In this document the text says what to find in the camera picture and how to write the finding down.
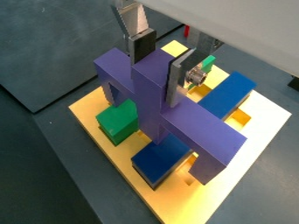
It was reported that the yellow slotted board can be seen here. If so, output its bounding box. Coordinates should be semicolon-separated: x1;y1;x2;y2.
68;39;293;224

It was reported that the green bar block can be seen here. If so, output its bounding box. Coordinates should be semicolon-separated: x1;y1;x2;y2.
94;50;207;147

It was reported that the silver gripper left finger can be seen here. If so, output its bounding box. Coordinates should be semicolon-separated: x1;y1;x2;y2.
110;0;156;65

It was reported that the purple E-shaped block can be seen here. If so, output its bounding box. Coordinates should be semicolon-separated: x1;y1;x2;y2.
93;48;247;184

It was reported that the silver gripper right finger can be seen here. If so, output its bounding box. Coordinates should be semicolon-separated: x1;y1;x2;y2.
165;30;223;108

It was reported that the red E-shaped block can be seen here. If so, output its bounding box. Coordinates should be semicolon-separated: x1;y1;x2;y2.
183;25;191;38

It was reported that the blue bar block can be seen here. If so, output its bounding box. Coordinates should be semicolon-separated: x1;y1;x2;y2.
130;72;256;188

